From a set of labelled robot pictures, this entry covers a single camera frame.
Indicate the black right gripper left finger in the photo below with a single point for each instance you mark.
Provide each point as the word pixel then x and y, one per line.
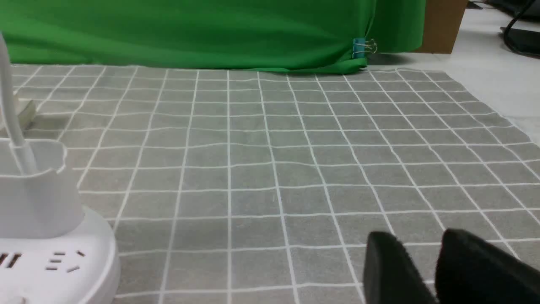
pixel 389 274

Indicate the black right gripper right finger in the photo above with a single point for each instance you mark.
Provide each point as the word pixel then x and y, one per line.
pixel 470 270

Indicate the white desk lamp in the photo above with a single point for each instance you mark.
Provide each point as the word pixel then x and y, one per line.
pixel 54 250

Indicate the grey checked tablecloth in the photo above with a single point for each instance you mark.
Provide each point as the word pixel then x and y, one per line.
pixel 237 187

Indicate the blue binder clip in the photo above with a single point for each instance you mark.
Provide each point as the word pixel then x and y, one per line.
pixel 361 48

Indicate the green backdrop cloth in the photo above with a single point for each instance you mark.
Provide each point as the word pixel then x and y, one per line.
pixel 280 36

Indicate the brown cardboard box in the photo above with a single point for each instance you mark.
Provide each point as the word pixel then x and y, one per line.
pixel 441 25

